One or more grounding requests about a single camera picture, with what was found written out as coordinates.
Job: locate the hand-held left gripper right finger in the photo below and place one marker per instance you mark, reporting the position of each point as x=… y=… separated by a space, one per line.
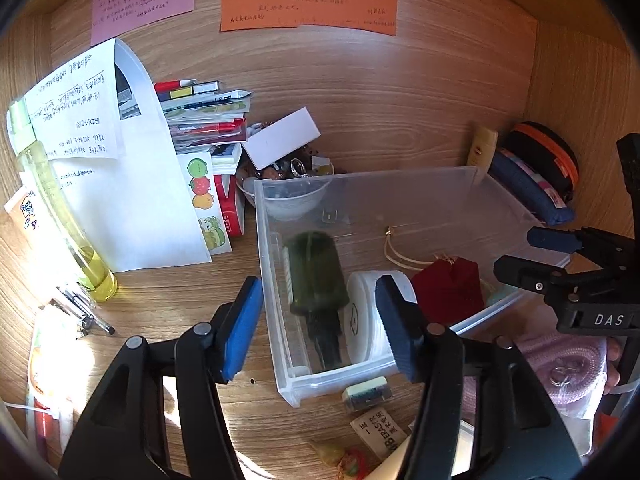
x=395 y=327

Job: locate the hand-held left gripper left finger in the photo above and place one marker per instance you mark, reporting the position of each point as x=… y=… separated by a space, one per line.
x=244 y=327

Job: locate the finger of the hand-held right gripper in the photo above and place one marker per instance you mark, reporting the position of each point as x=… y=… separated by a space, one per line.
x=525 y=271
x=550 y=239

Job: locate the beige printed eraser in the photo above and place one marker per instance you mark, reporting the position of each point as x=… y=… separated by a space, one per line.
x=377 y=432

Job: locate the clear plastic bin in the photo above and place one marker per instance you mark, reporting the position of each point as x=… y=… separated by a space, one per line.
x=400 y=200

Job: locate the wooden desktop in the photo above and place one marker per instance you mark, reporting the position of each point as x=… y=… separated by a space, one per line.
x=165 y=300

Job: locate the person's right hand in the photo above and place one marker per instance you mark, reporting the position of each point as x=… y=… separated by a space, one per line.
x=612 y=365

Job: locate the white round jar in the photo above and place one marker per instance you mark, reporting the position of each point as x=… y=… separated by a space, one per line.
x=362 y=315

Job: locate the blue pencil pouch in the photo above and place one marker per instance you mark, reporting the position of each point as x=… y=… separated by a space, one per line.
x=530 y=190

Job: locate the dark red pouch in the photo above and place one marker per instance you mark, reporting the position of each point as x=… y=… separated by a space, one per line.
x=450 y=295

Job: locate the small green white eraser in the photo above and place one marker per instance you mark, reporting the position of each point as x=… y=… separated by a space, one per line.
x=367 y=394

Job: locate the pink knit pouch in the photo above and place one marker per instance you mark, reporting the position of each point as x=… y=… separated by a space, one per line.
x=545 y=355

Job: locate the dark green bottle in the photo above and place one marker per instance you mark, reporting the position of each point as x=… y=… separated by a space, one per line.
x=315 y=275

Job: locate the black orange zip case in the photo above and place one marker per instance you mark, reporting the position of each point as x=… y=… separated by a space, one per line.
x=550 y=147

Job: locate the red white box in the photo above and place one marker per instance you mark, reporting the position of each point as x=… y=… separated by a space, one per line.
x=231 y=207

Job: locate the cartoon fruit sticker sheet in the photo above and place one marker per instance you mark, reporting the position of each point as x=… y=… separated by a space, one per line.
x=207 y=200

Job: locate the white bowl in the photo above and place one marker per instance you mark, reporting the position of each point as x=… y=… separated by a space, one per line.
x=295 y=202

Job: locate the small colourful toy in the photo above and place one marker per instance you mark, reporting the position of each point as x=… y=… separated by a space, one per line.
x=345 y=460

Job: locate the silver ballpoint pen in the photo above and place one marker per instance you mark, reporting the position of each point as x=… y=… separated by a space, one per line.
x=97 y=322

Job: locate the large white paper sheet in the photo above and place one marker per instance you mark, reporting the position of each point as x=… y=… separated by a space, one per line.
x=150 y=200

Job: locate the yellow green spray bottle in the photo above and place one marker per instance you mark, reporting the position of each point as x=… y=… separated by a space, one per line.
x=95 y=270

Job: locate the clear plastic pen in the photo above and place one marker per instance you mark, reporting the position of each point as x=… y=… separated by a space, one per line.
x=82 y=300

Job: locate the pile of beads and rings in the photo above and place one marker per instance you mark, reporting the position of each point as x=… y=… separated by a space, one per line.
x=295 y=166

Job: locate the white tube orange label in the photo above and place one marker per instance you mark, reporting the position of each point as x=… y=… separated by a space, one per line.
x=52 y=355

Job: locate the plain white card box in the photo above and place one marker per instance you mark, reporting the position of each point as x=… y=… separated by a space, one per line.
x=282 y=137

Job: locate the stack of booklets and cards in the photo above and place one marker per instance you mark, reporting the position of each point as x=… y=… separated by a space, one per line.
x=205 y=120

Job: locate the red tube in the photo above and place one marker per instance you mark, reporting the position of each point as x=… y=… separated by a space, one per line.
x=45 y=430

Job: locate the orange-white tube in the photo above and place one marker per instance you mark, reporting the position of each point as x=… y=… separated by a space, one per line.
x=25 y=210

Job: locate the red white pen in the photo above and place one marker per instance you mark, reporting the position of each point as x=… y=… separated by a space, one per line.
x=172 y=86

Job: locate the handwritten white paper sheet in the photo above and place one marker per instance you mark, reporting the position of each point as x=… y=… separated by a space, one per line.
x=70 y=110

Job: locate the orange paper note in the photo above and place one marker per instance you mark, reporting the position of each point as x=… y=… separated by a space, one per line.
x=310 y=12

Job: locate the pink paper note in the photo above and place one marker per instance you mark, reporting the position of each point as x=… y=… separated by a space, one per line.
x=140 y=0

